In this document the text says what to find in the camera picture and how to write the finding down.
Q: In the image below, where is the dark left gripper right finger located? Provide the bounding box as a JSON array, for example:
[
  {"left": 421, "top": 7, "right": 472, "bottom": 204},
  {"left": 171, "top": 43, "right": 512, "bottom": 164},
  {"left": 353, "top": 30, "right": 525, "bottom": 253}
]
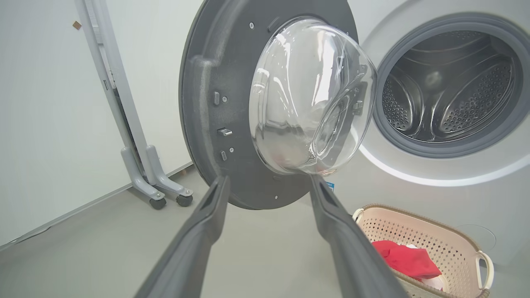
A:
[{"left": 310, "top": 176, "right": 408, "bottom": 298}]

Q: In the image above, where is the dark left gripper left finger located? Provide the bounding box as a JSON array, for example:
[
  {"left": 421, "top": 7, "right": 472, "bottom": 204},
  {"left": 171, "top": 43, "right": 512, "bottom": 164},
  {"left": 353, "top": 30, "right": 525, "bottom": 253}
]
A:
[{"left": 135, "top": 175, "right": 231, "bottom": 298}]

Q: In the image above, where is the red and white garment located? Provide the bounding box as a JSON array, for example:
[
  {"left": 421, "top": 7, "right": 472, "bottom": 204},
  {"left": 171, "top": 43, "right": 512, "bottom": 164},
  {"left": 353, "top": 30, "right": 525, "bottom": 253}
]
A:
[{"left": 371, "top": 240, "right": 448, "bottom": 290}]

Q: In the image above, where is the round glass washing machine door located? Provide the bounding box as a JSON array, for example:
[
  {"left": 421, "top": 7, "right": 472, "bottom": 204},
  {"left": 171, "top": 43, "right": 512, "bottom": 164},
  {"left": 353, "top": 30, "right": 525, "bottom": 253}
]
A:
[{"left": 179, "top": 0, "right": 378, "bottom": 210}]

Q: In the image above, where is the cream perforated laundry basket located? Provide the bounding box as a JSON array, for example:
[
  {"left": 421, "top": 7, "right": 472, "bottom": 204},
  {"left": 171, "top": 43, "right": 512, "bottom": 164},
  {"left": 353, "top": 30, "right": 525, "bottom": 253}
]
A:
[{"left": 352, "top": 204, "right": 495, "bottom": 298}]

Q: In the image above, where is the white washing machine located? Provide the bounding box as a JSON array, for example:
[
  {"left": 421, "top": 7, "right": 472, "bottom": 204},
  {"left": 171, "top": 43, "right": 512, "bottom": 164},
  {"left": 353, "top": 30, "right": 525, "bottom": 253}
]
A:
[{"left": 327, "top": 0, "right": 530, "bottom": 265}]

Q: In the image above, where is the grey wheeled stand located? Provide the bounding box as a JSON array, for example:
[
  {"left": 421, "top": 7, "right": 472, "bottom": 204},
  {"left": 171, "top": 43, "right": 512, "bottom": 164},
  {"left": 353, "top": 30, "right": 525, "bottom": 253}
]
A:
[{"left": 75, "top": 0, "right": 194, "bottom": 210}]

